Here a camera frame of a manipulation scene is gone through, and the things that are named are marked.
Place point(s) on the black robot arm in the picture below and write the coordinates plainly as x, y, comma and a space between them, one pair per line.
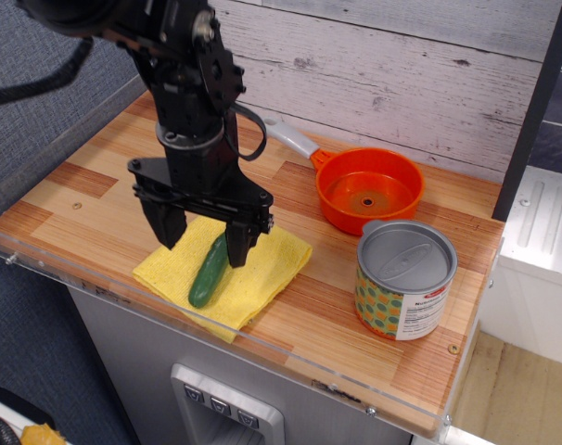
178, 51

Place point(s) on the black right shelf post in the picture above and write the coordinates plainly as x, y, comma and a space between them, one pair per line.
544, 88

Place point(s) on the white toy sink unit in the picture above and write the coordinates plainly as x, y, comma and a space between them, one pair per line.
522, 304

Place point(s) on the grey toy fridge cabinet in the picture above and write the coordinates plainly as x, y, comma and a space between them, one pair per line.
139, 353

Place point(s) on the silver water dispenser panel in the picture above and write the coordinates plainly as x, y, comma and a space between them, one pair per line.
215, 413

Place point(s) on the yellow black object corner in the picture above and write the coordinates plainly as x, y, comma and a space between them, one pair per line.
33, 435

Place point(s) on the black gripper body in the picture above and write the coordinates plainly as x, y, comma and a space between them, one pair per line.
203, 178

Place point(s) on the yellow folded towel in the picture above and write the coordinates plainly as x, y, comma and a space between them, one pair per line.
242, 293

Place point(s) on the clear acrylic front guard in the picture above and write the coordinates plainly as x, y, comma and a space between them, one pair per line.
424, 426

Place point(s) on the orange toy pot grey handle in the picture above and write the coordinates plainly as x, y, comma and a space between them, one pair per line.
357, 185

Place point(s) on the patterned can grey lid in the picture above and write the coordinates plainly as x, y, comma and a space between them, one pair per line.
404, 273

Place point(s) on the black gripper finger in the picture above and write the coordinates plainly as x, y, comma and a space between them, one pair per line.
167, 221
240, 239

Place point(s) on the green toy pickle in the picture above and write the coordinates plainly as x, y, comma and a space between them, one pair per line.
210, 273

